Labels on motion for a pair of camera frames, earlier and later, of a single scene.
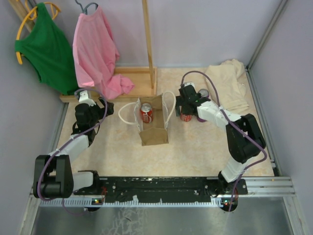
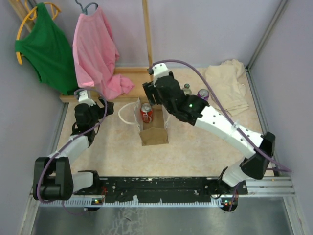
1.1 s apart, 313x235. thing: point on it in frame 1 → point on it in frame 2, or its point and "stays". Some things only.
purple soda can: x=204 y=93 stays
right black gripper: x=179 y=102 → x=151 y=91
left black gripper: x=110 y=110 stays
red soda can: x=146 y=112 stays
